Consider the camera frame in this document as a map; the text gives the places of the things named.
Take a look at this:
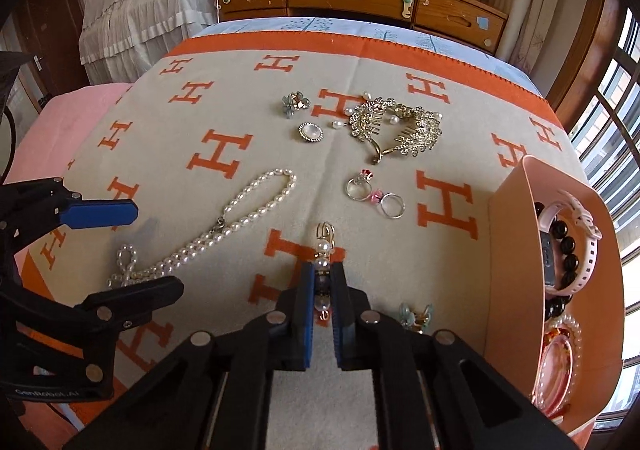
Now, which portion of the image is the long white pearl necklace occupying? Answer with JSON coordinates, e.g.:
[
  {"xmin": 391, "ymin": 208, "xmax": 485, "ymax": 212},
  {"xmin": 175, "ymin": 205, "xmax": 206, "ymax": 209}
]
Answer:
[{"xmin": 106, "ymin": 168, "xmax": 298, "ymax": 290}]

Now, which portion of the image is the pearl gold drop earring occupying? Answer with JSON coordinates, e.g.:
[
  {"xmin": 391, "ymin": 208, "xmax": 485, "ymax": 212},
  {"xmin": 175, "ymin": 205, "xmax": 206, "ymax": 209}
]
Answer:
[{"xmin": 312, "ymin": 221, "xmax": 335, "ymax": 322}]

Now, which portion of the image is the silver ring pink stone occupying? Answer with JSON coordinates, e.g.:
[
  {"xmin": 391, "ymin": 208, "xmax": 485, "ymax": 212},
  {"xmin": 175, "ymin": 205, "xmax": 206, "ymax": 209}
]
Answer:
[{"xmin": 368, "ymin": 190, "xmax": 406, "ymax": 220}]

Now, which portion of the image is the silver ring red stone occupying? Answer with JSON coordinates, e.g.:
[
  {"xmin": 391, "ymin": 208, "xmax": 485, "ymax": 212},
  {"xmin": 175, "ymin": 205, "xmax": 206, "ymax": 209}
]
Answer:
[{"xmin": 344, "ymin": 169, "xmax": 373, "ymax": 202}]

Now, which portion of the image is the gold crystal heart brooch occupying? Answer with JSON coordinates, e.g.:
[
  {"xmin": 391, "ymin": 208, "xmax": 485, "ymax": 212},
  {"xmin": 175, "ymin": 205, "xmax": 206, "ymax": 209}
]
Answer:
[{"xmin": 344, "ymin": 98, "xmax": 444, "ymax": 165}]

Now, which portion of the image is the amber orange bangle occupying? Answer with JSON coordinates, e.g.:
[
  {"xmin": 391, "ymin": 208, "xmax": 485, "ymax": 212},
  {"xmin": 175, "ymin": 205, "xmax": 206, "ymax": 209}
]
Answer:
[{"xmin": 532, "ymin": 322, "xmax": 582, "ymax": 418}]

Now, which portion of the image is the orange beige H-pattern blanket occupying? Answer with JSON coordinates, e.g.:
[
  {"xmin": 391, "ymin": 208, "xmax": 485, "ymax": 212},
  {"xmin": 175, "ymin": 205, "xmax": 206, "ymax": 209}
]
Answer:
[{"xmin": 14, "ymin": 31, "xmax": 586, "ymax": 450}]

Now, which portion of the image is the pink plastic tray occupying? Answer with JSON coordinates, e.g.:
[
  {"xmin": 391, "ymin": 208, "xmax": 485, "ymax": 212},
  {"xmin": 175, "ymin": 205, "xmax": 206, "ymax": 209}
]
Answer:
[{"xmin": 484, "ymin": 155, "xmax": 625, "ymax": 436}]

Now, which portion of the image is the pink smart watch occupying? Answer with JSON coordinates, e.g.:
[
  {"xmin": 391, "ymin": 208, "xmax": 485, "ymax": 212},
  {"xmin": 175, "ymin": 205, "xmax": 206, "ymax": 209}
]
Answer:
[{"xmin": 537, "ymin": 190, "xmax": 602, "ymax": 297}]

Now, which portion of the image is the white lace cloth cover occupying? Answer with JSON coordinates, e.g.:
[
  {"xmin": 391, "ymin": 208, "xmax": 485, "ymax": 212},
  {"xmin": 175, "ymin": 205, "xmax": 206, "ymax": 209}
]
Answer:
[{"xmin": 78, "ymin": 0, "xmax": 218, "ymax": 84}]

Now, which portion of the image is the metal window grille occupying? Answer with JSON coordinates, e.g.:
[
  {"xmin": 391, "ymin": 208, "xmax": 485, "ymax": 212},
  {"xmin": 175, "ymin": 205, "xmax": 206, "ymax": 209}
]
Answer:
[{"xmin": 570, "ymin": 11, "xmax": 640, "ymax": 432}]

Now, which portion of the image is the light blue patterned bedsheet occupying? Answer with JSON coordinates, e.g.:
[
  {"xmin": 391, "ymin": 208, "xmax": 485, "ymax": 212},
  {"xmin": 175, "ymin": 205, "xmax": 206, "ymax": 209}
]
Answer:
[{"xmin": 196, "ymin": 16, "xmax": 541, "ymax": 96}]

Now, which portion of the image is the wooden desk with drawers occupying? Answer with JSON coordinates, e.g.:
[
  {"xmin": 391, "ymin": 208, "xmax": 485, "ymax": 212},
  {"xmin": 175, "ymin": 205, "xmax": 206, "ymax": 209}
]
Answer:
[{"xmin": 218, "ymin": 0, "xmax": 508, "ymax": 54}]

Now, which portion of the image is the black bead bracelet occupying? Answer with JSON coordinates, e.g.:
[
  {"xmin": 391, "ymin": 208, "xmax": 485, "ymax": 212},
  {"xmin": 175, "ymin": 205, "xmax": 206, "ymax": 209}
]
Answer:
[{"xmin": 534, "ymin": 201, "xmax": 582, "ymax": 321}]

